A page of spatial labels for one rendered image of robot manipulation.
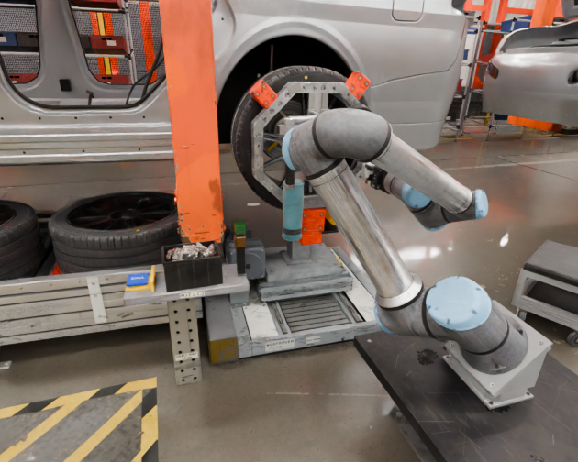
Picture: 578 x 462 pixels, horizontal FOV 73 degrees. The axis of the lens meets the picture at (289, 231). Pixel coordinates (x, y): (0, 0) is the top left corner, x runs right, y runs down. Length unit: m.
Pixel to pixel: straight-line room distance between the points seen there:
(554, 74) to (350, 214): 3.03
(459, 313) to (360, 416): 0.66
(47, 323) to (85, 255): 0.31
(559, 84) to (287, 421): 3.23
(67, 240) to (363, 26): 1.68
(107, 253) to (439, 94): 1.86
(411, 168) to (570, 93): 2.83
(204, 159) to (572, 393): 1.40
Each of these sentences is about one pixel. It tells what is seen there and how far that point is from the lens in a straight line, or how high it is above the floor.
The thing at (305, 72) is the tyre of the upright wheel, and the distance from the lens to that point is 1.76.
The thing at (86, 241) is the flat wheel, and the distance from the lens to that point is 1.84.
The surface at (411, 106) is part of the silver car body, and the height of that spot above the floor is 0.99.
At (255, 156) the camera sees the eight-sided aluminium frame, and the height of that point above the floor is 0.83.
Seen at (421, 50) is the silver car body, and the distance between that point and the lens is 2.31.
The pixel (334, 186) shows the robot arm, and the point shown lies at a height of 0.90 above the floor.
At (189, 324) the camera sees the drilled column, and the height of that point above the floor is 0.28.
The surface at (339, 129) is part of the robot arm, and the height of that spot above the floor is 1.05.
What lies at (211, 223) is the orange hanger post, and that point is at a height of 0.61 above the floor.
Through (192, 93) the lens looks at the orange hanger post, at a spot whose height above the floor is 1.09.
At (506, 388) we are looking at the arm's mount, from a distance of 1.33.
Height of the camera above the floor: 1.19
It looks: 23 degrees down
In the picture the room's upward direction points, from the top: 1 degrees clockwise
